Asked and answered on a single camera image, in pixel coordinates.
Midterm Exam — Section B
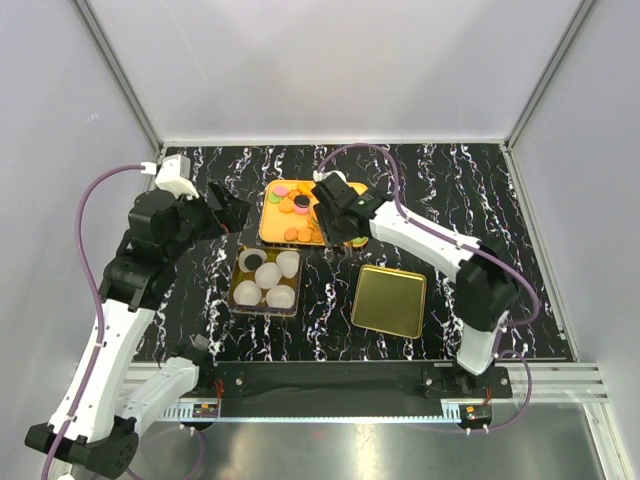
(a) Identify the orange swirl cookie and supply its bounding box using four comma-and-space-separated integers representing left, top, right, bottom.
311, 229, 323, 243

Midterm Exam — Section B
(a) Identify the gold tin lid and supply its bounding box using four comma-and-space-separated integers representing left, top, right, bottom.
351, 265, 427, 339

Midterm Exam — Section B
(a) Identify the patterned orange round cookie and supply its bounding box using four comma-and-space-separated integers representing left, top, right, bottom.
297, 227, 312, 243

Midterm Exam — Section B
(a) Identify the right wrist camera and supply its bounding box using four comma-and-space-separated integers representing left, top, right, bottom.
312, 170, 347, 184

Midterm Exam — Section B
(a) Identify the plain orange round cookie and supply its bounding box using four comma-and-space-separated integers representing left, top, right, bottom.
284, 228, 298, 242

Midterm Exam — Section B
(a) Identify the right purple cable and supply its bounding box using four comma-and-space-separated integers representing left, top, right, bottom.
319, 143, 544, 434

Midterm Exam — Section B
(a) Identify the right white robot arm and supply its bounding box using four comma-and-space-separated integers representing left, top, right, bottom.
311, 172, 518, 397

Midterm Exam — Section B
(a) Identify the orange cookie under black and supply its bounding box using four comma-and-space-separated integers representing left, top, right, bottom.
278, 198, 295, 213

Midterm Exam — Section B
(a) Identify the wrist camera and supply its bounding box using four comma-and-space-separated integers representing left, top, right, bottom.
154, 154, 199, 199
312, 170, 347, 184

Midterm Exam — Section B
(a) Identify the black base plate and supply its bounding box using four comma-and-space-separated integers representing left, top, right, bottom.
212, 360, 513, 422

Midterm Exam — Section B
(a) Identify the black cookie on pink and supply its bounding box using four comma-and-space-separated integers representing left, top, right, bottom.
294, 195, 310, 209

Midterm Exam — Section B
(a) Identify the black sandwich cookie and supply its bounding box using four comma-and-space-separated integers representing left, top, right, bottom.
244, 253, 264, 271

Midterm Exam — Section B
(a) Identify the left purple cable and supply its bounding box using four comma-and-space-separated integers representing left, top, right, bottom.
39, 163, 206, 480

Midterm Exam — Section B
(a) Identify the yellow plastic tray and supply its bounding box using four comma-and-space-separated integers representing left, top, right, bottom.
258, 179, 371, 248

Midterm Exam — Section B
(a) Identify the green cookie top left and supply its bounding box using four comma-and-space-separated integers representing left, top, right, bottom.
268, 193, 282, 204

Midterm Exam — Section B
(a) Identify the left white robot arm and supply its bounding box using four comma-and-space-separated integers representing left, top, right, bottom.
25, 182, 251, 479

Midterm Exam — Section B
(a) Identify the purple cable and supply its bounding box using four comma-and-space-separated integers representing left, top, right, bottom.
319, 143, 544, 434
39, 163, 206, 480

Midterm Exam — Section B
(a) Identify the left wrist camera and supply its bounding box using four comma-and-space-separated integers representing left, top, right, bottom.
154, 154, 199, 199

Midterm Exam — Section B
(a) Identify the gold cookie tin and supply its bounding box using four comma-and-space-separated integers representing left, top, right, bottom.
227, 246, 302, 318

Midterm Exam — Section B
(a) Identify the pink round cookie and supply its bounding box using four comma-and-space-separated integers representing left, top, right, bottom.
273, 185, 289, 197

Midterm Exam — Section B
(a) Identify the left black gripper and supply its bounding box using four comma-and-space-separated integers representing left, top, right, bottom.
166, 178, 252, 262

